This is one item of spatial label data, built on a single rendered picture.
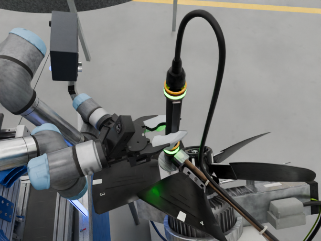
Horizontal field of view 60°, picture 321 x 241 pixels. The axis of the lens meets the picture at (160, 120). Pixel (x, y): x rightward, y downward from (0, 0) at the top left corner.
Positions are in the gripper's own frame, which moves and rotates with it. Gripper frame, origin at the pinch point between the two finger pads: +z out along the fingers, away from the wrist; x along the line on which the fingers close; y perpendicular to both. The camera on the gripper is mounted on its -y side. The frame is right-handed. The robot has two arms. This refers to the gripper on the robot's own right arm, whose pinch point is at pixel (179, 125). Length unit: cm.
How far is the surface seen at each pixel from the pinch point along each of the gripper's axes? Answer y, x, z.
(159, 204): 6.0, 14.7, -10.3
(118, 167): 32.3, -8.4, -17.2
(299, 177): 20.8, 17.3, 32.1
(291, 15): 152, -171, 213
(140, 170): 30.8, -4.0, -10.6
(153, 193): 8.0, 11.3, -10.5
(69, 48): 26, -64, -23
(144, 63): 151, -157, 32
